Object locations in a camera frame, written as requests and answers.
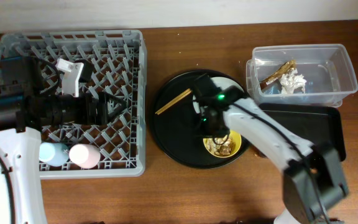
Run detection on pink cup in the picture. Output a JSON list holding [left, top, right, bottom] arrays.
[[69, 144, 101, 169]]

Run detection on blue cup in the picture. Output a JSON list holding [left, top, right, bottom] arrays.
[[39, 142, 69, 167]]

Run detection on white tissue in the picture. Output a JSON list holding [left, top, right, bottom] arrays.
[[279, 68, 307, 95]]

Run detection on gold snack wrapper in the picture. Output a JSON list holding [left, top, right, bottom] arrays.
[[259, 60, 296, 90]]

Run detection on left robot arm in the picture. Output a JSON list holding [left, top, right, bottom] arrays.
[[0, 57, 127, 223]]

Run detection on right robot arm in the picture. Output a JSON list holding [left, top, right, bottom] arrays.
[[191, 74, 349, 223]]

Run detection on grey plastic dishwasher rack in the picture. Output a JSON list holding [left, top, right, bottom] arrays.
[[0, 30, 147, 179]]

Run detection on yellow bowl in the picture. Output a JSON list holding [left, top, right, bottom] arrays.
[[206, 130, 242, 158]]

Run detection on food scraps in bowl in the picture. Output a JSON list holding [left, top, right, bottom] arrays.
[[203, 137, 236, 157]]

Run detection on round black tray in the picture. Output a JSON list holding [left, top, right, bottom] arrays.
[[149, 70, 250, 169]]

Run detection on grey plate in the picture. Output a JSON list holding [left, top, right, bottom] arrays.
[[191, 74, 249, 128]]

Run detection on black rectangular tray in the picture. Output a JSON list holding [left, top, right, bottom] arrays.
[[259, 103, 346, 161]]

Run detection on clear plastic bin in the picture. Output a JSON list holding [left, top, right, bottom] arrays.
[[246, 44, 358, 108]]

